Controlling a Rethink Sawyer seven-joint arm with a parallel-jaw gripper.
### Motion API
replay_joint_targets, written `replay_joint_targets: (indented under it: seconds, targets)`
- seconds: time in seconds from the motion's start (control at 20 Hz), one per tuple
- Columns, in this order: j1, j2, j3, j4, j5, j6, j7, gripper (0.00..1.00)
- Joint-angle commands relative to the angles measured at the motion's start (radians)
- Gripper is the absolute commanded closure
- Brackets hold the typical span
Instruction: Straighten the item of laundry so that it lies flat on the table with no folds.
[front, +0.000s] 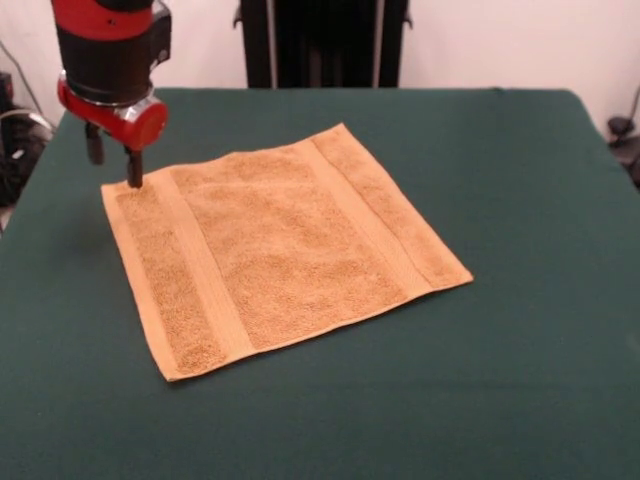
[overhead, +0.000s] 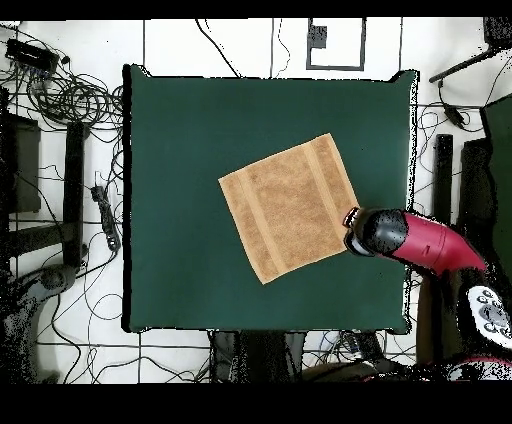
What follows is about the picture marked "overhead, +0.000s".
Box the tan terry towel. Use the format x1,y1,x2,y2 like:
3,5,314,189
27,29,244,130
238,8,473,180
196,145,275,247
218,132,360,286

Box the black stand beam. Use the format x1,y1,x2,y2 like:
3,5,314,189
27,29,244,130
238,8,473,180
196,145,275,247
432,133,454,225
62,121,86,268

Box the black switch box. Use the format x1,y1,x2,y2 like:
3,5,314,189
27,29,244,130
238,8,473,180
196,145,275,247
4,37,61,74

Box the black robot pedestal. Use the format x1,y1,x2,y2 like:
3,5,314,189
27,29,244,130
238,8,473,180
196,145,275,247
207,329,307,383

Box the tangled black cables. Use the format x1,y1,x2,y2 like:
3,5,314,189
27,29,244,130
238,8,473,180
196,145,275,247
0,23,125,137

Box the black tripod rod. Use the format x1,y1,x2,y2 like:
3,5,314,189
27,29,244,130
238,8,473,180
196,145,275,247
428,16,512,84

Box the grey wheeled base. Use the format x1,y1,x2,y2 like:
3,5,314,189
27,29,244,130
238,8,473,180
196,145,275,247
0,263,78,383

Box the black power adapter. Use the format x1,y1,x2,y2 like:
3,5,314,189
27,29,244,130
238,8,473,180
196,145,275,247
442,102,467,130

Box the black flat panel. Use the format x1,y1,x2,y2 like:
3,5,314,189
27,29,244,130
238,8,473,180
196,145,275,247
456,137,497,241
0,113,42,215

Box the small grey square plate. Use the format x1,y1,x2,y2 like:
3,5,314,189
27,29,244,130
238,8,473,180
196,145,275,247
307,24,328,50

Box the black power strip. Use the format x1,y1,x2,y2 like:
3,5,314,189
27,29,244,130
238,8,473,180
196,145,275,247
343,330,395,373
90,184,122,252

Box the dark green table cloth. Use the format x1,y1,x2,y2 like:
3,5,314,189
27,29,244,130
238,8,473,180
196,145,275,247
121,63,420,335

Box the grey square frame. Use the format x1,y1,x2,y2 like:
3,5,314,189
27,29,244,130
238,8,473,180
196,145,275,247
306,17,366,72

